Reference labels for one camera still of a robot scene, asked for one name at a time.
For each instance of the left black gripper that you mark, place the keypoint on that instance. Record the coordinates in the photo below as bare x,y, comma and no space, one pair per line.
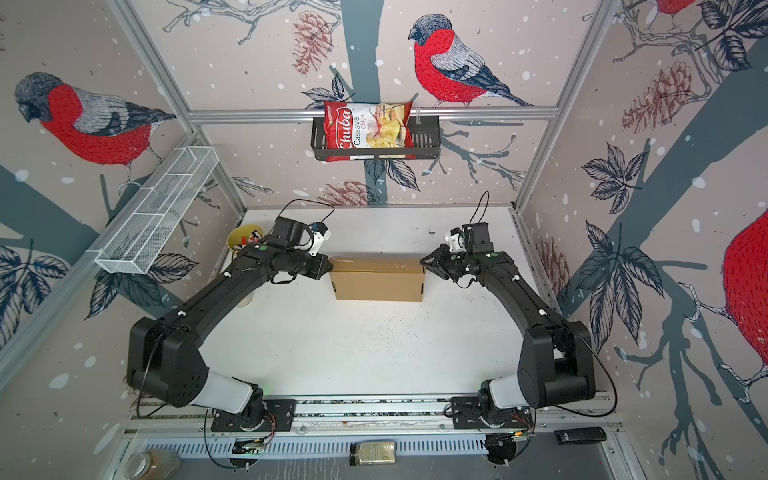
321,269

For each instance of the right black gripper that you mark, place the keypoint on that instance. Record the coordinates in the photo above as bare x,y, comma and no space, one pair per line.
433,265

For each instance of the brown cardboard box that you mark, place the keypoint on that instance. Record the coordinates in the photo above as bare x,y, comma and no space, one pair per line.
378,278

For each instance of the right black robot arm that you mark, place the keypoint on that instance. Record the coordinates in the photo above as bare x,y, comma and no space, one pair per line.
555,364

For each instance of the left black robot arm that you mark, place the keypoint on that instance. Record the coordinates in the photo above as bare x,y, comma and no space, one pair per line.
164,359

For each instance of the yellow cup with markers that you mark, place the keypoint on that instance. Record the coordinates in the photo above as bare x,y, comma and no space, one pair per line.
243,235

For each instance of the black lidded spice jar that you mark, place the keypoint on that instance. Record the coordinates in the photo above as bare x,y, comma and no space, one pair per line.
245,301

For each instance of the red cassava chips bag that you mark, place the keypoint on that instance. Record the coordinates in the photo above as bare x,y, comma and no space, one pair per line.
355,126

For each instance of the glass jar lying flat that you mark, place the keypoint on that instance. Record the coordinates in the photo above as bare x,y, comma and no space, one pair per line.
372,453

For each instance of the black remote device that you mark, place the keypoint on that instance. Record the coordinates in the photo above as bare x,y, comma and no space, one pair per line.
581,436

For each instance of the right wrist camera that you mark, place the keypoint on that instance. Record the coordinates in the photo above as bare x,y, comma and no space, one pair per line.
455,240

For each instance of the black wall basket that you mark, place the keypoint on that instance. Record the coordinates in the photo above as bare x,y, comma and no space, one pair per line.
424,134

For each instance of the white wire mesh shelf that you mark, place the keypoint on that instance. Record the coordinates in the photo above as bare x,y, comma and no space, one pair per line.
141,237

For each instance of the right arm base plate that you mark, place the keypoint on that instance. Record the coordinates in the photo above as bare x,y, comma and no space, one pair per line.
466,413

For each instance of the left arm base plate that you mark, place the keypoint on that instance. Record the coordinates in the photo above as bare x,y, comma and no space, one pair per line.
276,414

